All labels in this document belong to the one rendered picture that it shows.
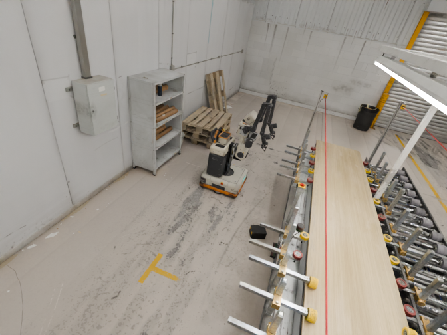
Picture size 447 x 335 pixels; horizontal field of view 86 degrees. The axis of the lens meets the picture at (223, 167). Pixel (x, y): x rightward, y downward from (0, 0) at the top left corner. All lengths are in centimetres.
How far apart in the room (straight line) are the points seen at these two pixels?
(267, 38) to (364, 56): 311
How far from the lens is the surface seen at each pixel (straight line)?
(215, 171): 380
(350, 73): 939
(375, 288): 239
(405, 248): 298
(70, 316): 293
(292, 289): 238
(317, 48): 927
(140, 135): 406
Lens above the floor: 251
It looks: 33 degrees down
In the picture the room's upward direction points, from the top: 10 degrees clockwise
